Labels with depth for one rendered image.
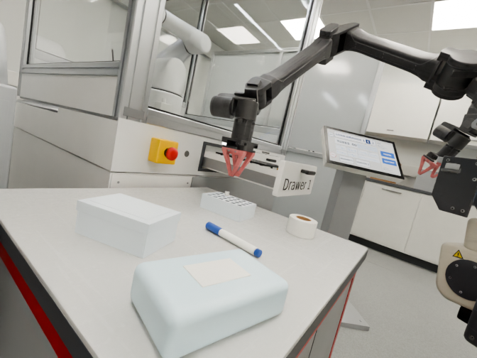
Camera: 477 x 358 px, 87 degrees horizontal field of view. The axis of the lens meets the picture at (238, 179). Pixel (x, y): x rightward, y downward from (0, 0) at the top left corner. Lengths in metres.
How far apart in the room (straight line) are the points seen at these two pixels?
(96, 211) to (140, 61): 0.47
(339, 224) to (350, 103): 1.19
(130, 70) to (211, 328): 0.65
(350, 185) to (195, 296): 1.64
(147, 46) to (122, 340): 0.68
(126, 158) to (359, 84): 2.21
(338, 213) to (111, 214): 1.59
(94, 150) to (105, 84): 0.19
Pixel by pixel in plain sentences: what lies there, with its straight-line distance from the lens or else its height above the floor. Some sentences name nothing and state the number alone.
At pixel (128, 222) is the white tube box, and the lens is 0.38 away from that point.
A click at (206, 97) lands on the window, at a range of 0.95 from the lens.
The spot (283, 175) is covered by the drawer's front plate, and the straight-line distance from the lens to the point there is 0.76.
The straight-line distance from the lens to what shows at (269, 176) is 0.78.
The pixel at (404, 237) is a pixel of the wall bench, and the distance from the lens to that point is 3.75.
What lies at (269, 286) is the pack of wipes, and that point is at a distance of 0.29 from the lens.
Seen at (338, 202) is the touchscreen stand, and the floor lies 0.72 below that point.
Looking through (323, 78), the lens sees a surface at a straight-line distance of 2.73.
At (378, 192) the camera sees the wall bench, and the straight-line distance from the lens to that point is 3.72.
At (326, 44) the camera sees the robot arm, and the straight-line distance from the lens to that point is 0.96.
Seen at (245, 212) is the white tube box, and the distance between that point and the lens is 0.64.
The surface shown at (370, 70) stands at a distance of 2.64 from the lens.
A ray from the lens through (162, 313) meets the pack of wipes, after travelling 0.24.
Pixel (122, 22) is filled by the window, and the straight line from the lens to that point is 0.87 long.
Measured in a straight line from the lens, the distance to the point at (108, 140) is 0.77.
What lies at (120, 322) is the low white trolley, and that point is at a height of 0.76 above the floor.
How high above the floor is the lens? 0.94
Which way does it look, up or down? 7 degrees down
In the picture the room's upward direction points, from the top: 13 degrees clockwise
